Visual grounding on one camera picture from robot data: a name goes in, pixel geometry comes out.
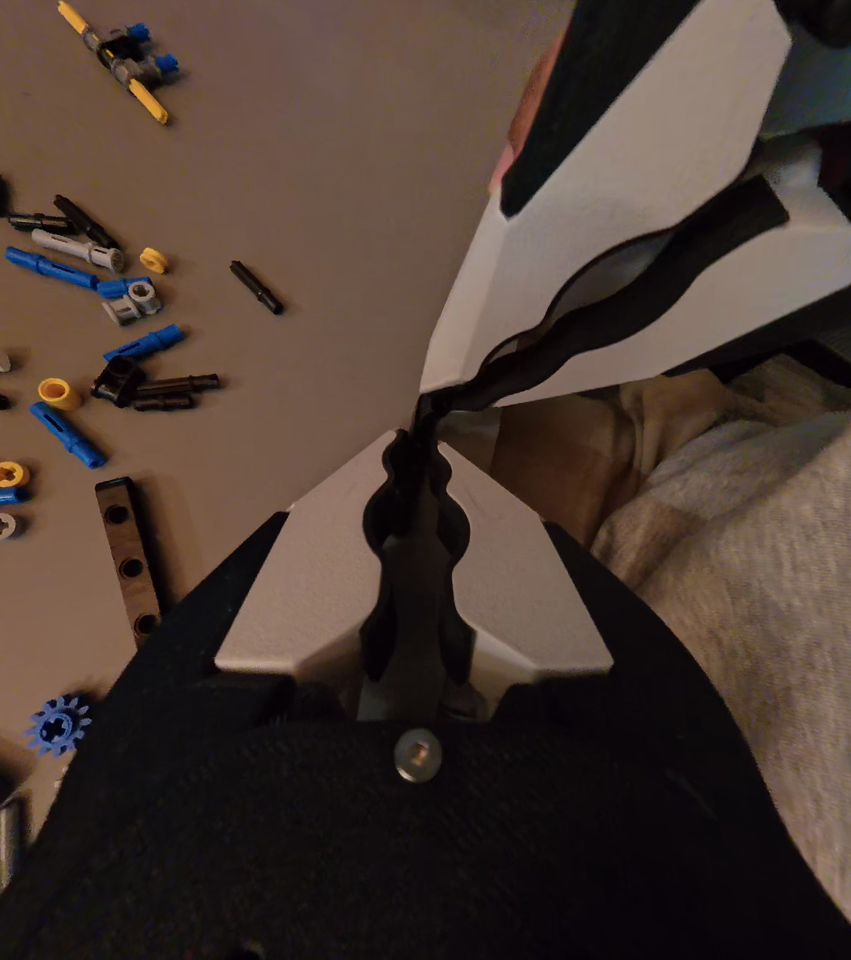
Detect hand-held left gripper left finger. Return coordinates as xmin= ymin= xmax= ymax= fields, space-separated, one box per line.
xmin=214 ymin=429 xmax=421 ymax=721

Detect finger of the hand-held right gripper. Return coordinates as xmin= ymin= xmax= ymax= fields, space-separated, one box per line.
xmin=412 ymin=174 xmax=851 ymax=440
xmin=419 ymin=0 xmax=794 ymax=395

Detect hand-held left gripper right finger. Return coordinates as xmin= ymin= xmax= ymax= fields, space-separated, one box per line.
xmin=418 ymin=441 xmax=614 ymax=715

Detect black lego beam with holes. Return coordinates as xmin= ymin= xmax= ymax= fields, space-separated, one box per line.
xmin=94 ymin=476 xmax=165 ymax=648

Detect black lego connector block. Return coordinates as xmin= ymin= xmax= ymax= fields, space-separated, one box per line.
xmin=90 ymin=355 xmax=146 ymax=409

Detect small blue lego gear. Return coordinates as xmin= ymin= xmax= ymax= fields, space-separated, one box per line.
xmin=23 ymin=694 xmax=94 ymax=759

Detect yellow round lego bush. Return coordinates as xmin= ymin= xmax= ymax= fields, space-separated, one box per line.
xmin=37 ymin=376 xmax=84 ymax=412

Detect blue and grey lego connector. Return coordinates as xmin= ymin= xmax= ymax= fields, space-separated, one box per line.
xmin=97 ymin=276 xmax=165 ymax=327

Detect light grey lego pin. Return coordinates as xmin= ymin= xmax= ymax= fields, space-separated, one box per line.
xmin=31 ymin=228 xmax=127 ymax=273

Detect yellow axle lego assembly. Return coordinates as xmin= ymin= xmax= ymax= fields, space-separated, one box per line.
xmin=56 ymin=0 xmax=181 ymax=126

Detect person's tan pants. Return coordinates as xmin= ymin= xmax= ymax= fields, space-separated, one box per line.
xmin=491 ymin=371 xmax=734 ymax=545

